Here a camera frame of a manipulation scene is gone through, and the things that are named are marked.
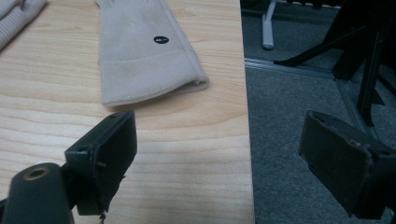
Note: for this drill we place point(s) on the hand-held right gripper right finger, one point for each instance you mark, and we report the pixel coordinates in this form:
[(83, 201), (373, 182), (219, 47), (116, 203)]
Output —
[(339, 168)]

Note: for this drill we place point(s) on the black metal stand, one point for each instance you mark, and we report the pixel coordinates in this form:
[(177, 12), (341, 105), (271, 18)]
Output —
[(358, 46)]

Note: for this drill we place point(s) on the white chair leg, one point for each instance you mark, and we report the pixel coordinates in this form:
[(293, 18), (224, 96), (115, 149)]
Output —
[(267, 29)]

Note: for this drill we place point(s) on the beige glove with black label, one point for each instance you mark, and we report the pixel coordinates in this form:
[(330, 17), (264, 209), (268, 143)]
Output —
[(140, 53)]

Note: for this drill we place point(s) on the beige ribbed glove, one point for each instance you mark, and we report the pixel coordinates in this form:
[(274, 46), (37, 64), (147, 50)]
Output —
[(14, 17)]

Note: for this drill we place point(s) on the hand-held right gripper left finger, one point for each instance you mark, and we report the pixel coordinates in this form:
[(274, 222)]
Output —
[(106, 161)]

